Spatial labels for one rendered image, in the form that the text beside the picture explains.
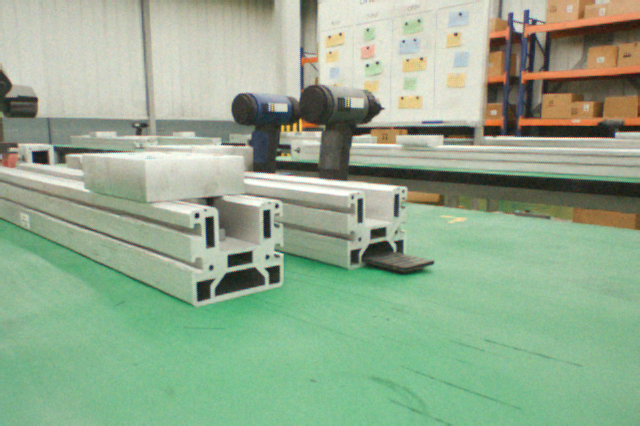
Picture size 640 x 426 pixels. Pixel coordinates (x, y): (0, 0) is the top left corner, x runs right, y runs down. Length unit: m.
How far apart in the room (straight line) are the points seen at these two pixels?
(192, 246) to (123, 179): 0.13
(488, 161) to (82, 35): 11.60
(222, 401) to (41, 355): 0.15
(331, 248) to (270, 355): 0.25
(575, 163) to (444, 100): 1.87
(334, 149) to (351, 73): 3.52
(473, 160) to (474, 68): 1.56
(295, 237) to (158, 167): 0.21
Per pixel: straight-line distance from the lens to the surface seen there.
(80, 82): 13.00
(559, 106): 10.85
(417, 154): 2.35
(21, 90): 1.40
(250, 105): 1.01
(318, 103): 0.82
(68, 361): 0.42
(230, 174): 0.58
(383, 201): 0.66
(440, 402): 0.34
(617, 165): 2.03
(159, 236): 0.53
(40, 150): 2.24
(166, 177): 0.54
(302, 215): 0.65
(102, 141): 4.90
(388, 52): 4.14
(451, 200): 4.48
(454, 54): 3.81
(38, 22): 12.89
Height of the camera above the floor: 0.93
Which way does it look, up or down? 9 degrees down
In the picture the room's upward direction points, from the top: straight up
